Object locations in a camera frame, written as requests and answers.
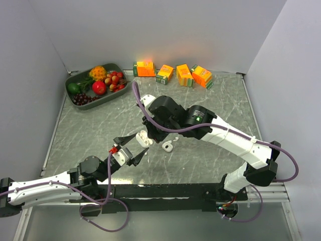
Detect grey fruit tray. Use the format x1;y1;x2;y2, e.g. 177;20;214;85
65;63;130;110

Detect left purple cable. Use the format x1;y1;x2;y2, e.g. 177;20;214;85
0;150;130;231

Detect red cherry bunch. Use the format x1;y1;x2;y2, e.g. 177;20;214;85
104;71;129;92

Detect orange spiky fruit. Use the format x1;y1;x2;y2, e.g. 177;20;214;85
89;66;107;81

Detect white oval earbud case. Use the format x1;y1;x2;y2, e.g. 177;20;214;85
135;130;153;148

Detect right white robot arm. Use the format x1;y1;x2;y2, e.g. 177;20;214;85
140;95;279;200

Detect orange green box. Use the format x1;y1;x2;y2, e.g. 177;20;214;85
133;61;156;77
156;65;174;85
191;65;213;89
176;64;194;87

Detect green leafy sprig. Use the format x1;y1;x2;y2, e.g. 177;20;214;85
76;77;95;93

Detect purple cable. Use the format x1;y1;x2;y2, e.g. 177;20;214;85
0;150;130;231
131;81;299;223

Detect dark grape bunch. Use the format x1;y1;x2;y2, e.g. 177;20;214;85
72;93;99;106

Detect green lime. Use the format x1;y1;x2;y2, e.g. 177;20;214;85
67;83;81;95

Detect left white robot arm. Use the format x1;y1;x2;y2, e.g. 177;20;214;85
1;131;153;217

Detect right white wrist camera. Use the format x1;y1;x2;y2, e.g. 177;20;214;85
140;94;156;110

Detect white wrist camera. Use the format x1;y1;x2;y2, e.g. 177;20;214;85
110;144;133;167
140;94;156;110

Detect white square charging case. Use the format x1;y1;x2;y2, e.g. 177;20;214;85
162;141;174;153

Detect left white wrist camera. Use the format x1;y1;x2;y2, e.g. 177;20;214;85
110;144;133;167

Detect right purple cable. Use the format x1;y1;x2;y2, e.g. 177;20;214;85
131;81;299;223

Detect red pomegranate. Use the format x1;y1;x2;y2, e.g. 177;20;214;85
92;81;106;95

